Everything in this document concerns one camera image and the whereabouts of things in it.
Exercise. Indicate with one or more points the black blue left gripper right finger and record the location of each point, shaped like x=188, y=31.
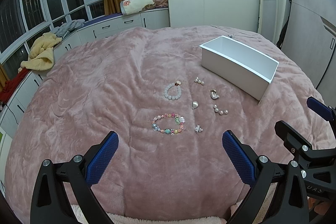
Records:
x=289, y=204

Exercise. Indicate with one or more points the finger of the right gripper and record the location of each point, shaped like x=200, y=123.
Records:
x=293, y=141
x=325, y=112

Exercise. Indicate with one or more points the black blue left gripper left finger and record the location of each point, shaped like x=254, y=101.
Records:
x=50, y=203

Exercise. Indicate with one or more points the pearl chain earring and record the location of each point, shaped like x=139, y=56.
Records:
x=219, y=111

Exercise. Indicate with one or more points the silver crystal flower brooch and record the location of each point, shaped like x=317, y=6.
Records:
x=198, y=128

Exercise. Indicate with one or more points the pearl bar earring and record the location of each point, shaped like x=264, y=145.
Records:
x=199, y=81

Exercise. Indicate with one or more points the grey door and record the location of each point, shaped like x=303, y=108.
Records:
x=310, y=36

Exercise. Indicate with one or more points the white rectangular box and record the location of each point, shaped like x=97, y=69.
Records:
x=243, y=66

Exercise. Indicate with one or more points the pink plush blanket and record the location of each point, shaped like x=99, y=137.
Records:
x=140, y=84

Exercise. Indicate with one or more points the red cloth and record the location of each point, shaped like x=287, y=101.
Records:
x=11, y=85

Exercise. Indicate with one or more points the white framed standing mirror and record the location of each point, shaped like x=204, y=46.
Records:
x=267, y=20

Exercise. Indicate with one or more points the yellow towel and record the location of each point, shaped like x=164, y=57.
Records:
x=41, y=56

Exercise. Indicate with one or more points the grey clothing pile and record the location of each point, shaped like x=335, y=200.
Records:
x=68, y=27

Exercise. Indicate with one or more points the white window bench cabinets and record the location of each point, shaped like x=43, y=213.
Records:
x=13, y=111

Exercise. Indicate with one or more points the large window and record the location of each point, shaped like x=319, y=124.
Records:
x=44, y=3

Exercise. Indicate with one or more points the rolled white floral blanket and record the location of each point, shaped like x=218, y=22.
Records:
x=129, y=7

